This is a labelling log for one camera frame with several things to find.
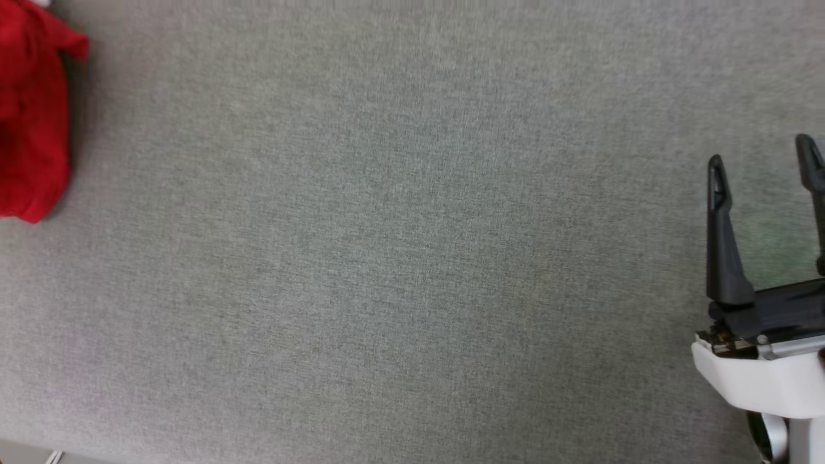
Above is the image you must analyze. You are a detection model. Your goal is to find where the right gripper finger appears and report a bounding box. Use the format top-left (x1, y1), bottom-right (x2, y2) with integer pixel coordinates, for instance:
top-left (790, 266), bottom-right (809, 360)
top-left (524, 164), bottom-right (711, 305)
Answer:
top-left (795, 133), bottom-right (825, 276)

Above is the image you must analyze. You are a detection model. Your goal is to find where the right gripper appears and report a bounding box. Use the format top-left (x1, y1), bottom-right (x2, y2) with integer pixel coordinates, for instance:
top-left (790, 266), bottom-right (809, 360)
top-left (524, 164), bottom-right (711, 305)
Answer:
top-left (691, 154), bottom-right (825, 421)

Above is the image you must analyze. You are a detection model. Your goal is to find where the red basketball jersey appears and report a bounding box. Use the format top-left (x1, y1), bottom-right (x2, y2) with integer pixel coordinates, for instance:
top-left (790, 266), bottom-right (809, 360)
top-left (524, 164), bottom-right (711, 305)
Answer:
top-left (0, 0), bottom-right (90, 224)

